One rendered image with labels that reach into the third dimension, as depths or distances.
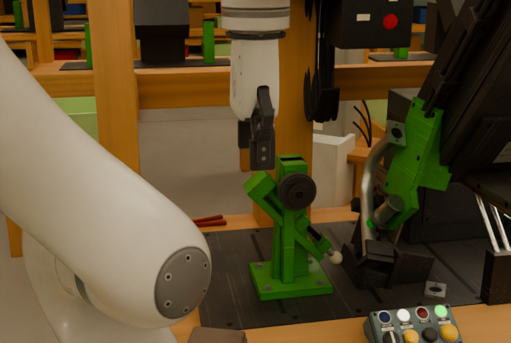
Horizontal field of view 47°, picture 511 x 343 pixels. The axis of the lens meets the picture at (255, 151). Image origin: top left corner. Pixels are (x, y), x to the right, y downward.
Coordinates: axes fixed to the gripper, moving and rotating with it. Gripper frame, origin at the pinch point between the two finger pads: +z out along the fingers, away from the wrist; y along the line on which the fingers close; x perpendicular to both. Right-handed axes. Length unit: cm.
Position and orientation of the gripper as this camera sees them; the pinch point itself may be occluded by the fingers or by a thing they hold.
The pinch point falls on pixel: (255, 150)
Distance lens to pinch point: 77.7
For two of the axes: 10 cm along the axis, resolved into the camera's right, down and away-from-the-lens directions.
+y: 1.8, 3.0, -9.4
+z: 0.0, 9.5, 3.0
